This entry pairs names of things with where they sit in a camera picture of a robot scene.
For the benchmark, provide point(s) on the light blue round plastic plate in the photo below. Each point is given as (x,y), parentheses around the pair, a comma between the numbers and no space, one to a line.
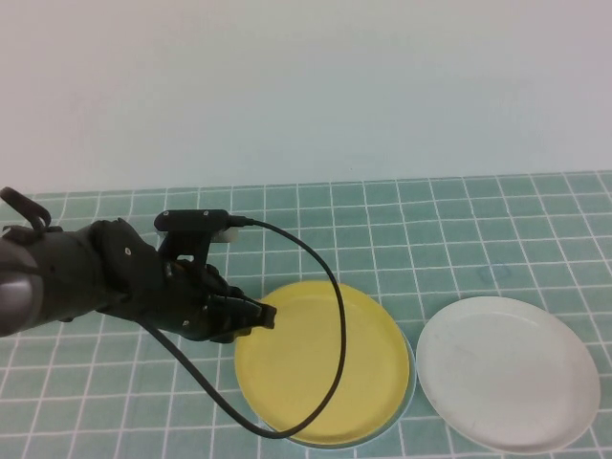
(412,378)

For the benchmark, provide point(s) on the green white grid tablecloth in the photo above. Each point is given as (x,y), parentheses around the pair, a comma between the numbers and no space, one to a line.
(430,229)

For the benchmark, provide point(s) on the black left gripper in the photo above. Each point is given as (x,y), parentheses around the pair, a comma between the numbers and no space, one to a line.
(143,287)

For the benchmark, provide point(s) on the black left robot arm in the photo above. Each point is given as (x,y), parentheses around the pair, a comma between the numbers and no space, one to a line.
(48,272)

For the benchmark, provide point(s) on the yellow round plastic plate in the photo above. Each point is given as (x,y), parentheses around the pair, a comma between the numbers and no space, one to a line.
(296,373)

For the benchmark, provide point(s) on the white round plastic plate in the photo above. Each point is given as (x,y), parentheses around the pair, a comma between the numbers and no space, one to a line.
(507,378)

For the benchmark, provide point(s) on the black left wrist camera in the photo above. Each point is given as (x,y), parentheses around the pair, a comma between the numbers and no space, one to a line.
(191,221)

